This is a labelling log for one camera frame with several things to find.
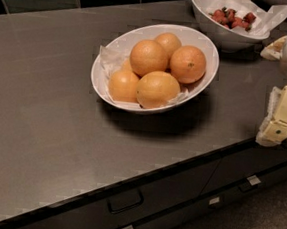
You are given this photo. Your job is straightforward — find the dark right drawer front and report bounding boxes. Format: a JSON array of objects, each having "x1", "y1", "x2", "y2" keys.
[{"x1": 202, "y1": 145, "x2": 287, "y2": 194}]

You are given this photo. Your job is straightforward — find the white strawberry bowl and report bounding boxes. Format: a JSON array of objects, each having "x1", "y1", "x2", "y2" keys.
[{"x1": 191, "y1": 0, "x2": 270, "y2": 53}]

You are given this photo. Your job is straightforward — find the white paper liner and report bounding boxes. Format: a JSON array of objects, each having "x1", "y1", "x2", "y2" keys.
[{"x1": 92, "y1": 47, "x2": 189, "y2": 112}]

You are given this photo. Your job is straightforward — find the small hidden orange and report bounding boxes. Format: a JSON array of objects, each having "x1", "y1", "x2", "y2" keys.
[{"x1": 121, "y1": 59, "x2": 132, "y2": 71}]

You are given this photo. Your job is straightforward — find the lower drawer row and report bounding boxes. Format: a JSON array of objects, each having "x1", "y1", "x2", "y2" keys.
[{"x1": 94, "y1": 141, "x2": 287, "y2": 229}]

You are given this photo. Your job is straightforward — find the dark left drawer front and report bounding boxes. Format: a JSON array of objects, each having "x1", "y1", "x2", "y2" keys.
[{"x1": 18, "y1": 160, "x2": 219, "y2": 229}]

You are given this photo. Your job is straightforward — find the black left drawer handle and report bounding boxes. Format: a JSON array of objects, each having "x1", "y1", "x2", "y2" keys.
[{"x1": 107, "y1": 189, "x2": 144, "y2": 214}]

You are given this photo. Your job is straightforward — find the dark drawer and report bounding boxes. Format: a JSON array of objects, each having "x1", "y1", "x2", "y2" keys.
[
  {"x1": 18, "y1": 160, "x2": 219, "y2": 229},
  {"x1": 202, "y1": 145, "x2": 287, "y2": 194}
]

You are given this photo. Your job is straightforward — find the red strawberries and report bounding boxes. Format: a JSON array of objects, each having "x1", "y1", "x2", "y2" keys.
[{"x1": 209, "y1": 7, "x2": 256, "y2": 31}]

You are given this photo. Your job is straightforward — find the white oval bowl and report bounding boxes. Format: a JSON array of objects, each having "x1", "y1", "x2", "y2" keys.
[{"x1": 91, "y1": 24, "x2": 220, "y2": 115}]

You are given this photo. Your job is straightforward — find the white paper in strawberry bowl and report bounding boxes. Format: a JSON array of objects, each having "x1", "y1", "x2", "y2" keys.
[{"x1": 202, "y1": 0, "x2": 287, "y2": 38}]

